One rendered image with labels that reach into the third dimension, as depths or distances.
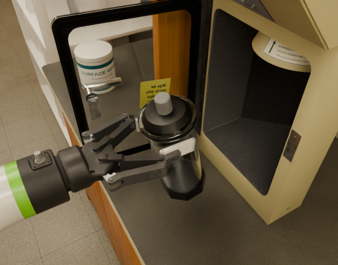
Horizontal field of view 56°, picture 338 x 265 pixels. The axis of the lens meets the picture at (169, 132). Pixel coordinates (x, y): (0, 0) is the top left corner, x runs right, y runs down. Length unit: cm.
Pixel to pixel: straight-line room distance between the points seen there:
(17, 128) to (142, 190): 192
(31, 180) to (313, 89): 46
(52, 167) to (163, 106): 20
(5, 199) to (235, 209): 54
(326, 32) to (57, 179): 42
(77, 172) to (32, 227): 152
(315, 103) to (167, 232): 44
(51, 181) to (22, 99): 247
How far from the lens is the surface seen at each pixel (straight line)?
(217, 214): 82
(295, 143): 62
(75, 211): 201
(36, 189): 51
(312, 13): 42
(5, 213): 52
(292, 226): 84
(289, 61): 62
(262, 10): 53
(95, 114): 73
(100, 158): 54
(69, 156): 53
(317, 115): 59
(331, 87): 57
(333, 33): 48
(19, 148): 250
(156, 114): 55
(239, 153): 85
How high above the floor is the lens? 162
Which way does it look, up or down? 43 degrees down
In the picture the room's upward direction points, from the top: straight up
